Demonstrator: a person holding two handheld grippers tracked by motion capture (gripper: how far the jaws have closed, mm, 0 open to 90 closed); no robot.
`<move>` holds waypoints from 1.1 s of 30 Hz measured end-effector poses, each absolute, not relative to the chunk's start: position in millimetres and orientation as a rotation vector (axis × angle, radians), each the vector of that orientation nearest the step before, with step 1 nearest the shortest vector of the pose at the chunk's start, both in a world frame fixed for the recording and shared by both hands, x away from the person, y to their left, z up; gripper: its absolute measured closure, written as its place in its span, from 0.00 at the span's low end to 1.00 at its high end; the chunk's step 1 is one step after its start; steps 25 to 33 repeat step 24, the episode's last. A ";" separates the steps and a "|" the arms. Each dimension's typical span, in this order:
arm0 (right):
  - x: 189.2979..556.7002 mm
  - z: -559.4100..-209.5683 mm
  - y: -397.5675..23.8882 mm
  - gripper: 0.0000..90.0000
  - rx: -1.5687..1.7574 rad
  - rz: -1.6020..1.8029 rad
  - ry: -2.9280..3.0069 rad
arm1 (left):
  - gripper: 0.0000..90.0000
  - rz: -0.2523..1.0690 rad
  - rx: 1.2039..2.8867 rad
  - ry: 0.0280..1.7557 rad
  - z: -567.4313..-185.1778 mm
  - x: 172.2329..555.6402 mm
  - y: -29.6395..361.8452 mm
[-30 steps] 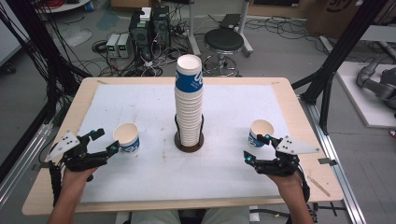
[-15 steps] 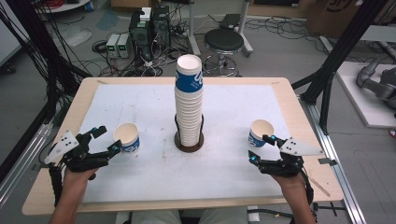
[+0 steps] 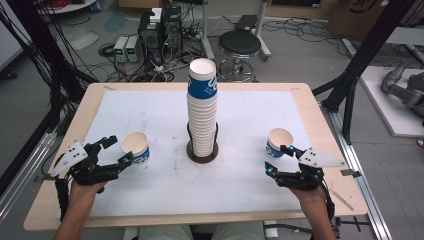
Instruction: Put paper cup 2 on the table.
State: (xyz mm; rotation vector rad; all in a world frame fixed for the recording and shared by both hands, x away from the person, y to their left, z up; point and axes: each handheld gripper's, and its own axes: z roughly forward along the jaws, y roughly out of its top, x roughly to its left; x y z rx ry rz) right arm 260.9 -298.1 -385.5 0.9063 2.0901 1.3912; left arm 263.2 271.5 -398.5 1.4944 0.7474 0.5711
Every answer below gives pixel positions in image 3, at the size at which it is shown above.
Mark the grey power supply unit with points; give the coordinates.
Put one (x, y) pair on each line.
(132, 48)
(120, 48)

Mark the dark brown cup holder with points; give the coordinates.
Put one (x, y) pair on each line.
(203, 159)

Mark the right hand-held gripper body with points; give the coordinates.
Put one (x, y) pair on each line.
(305, 175)

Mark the black metal frame strut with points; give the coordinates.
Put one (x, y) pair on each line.
(363, 53)

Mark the person's right hand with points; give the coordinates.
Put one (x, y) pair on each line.
(310, 196)

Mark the person's left hand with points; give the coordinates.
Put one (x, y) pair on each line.
(83, 196)

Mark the stack of paper cups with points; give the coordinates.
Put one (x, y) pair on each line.
(202, 116)

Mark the light wooden table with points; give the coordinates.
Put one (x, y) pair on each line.
(328, 133)

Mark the black computer tower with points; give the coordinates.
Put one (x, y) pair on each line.
(149, 36)
(172, 28)

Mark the brown cardboard box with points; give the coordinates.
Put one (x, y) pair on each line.
(353, 18)

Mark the single blue-banded paper cup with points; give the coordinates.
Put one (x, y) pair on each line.
(136, 146)
(278, 143)

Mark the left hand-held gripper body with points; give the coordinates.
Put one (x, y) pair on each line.
(83, 170)

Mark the black round stool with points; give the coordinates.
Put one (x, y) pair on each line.
(239, 43)

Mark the white floor board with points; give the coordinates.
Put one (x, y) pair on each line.
(386, 110)

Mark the person's light trousers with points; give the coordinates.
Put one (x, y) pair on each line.
(166, 233)

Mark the thin wooden stick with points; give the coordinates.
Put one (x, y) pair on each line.
(343, 200)

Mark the flat black floor device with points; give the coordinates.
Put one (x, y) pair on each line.
(246, 22)

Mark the aluminium floor rail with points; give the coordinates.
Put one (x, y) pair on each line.
(370, 206)
(23, 181)

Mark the black tape piece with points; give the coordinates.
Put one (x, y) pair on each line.
(350, 173)
(41, 177)

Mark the white table mat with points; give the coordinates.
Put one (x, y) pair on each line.
(233, 186)

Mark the white metal stand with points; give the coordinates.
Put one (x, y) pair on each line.
(261, 36)

